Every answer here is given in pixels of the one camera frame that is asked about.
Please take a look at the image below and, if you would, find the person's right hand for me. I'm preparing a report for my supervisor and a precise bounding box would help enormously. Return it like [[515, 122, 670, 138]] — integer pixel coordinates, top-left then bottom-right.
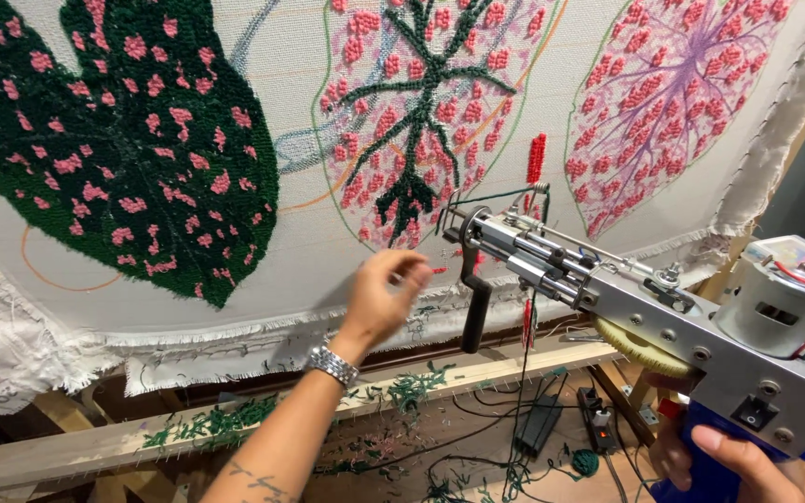
[[646, 412, 805, 503]]

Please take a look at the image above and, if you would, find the person's left hand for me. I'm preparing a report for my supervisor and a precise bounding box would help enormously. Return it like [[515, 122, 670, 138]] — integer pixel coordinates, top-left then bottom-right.
[[334, 249, 436, 361]]

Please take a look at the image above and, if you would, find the silver and blue tufting gun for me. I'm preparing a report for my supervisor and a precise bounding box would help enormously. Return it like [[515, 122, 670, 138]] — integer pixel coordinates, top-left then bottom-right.
[[436, 182, 805, 503]]

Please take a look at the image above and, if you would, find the silver metal wristwatch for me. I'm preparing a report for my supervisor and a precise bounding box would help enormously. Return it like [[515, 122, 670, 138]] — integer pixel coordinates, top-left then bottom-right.
[[304, 345, 361, 387]]

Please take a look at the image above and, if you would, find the tufting cloth with leaf designs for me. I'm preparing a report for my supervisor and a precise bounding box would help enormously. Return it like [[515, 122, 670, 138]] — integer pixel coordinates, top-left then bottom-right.
[[0, 0, 805, 416]]

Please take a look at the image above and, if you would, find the green yarn strand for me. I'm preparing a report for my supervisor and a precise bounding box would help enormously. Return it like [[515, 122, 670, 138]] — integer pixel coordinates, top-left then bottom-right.
[[436, 183, 552, 503]]

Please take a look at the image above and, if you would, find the black power adapter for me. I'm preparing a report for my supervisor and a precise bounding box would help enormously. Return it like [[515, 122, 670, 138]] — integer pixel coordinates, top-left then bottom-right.
[[513, 394, 565, 459]]

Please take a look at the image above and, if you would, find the heap of green yarn scraps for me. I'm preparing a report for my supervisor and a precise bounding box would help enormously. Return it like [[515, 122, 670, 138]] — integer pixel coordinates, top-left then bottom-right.
[[140, 360, 457, 452]]

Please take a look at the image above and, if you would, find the black power strip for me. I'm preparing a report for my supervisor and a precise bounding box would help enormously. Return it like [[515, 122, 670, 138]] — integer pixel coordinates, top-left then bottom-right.
[[576, 386, 618, 453]]

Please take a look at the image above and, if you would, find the green yarn ball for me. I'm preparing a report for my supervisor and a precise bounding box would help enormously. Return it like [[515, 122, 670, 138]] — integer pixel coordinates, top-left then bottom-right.
[[569, 448, 601, 479]]

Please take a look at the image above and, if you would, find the wooden tufting frame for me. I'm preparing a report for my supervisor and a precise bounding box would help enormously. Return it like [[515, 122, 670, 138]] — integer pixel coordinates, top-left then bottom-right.
[[0, 42, 805, 503]]

